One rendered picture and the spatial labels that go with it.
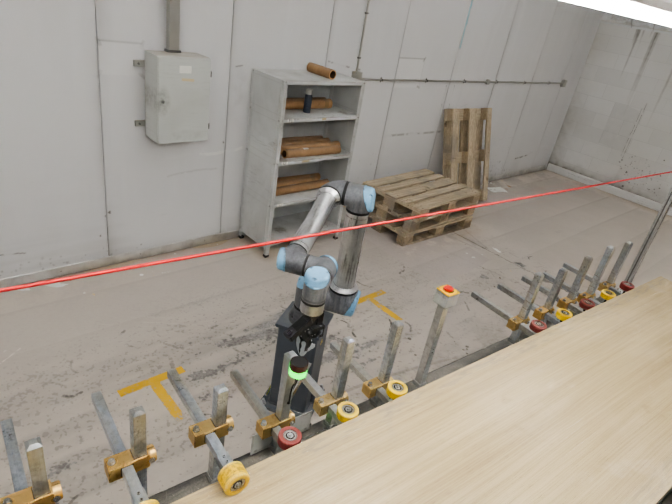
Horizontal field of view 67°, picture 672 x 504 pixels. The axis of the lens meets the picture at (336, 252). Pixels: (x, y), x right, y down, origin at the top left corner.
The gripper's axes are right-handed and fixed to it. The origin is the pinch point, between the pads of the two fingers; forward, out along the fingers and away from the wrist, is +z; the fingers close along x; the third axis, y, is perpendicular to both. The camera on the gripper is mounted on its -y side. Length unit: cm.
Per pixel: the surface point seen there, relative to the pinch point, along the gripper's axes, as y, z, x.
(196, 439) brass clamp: -51, 1, -18
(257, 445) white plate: -25.0, 22.5, -14.2
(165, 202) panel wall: 46, 49, 253
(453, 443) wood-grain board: 27, 6, -59
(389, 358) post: 30.6, -0.6, -19.4
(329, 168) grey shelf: 209, 31, 248
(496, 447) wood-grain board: 40, 6, -68
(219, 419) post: -43.4, -3.4, -17.7
